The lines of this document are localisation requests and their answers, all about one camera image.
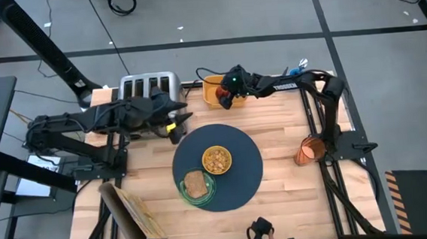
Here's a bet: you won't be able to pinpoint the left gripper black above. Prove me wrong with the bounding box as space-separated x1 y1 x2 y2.
120 83 195 132

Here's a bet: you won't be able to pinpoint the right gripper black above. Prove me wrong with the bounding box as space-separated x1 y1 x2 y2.
217 64 261 110

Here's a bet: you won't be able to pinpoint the blue patterned bowl yellow inside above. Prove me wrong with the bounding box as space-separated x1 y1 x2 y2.
200 144 234 177

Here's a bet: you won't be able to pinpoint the brown toast slice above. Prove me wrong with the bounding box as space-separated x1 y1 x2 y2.
183 169 210 200

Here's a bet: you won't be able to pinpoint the green translucent plate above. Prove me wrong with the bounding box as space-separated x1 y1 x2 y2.
177 166 219 208

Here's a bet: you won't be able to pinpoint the orange faceted tumbler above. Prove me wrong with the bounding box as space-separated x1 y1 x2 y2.
292 134 329 168

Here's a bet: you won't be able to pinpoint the blue cereal box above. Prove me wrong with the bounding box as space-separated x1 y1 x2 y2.
96 177 169 239

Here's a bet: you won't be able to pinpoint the yellow plastic tray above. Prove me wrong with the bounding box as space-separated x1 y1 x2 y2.
201 73 250 110

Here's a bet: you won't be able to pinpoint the silver four-slot toaster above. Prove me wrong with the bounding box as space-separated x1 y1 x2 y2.
116 70 189 141

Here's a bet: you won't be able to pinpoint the golden cereal flakes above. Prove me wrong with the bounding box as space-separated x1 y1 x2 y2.
204 147 232 174

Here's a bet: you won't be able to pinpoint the round dark woven placemat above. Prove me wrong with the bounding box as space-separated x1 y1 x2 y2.
169 121 267 216

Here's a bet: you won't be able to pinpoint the black handheld object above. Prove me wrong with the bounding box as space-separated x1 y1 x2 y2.
244 216 275 239

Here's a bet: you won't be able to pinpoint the black stand leg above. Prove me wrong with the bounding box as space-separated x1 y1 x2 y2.
0 0 104 115

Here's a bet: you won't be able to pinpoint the white paper sheet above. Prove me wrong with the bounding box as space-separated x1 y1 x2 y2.
12 152 65 201

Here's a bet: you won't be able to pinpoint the black mat with striped edges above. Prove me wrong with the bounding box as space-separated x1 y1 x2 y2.
384 167 427 236

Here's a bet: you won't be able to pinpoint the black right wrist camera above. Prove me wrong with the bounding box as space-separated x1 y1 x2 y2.
226 71 245 89

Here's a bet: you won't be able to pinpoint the coiled black cable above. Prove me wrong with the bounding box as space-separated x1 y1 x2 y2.
107 0 138 17

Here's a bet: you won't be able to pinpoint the black aluminium table frame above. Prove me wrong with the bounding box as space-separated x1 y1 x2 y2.
60 68 389 239

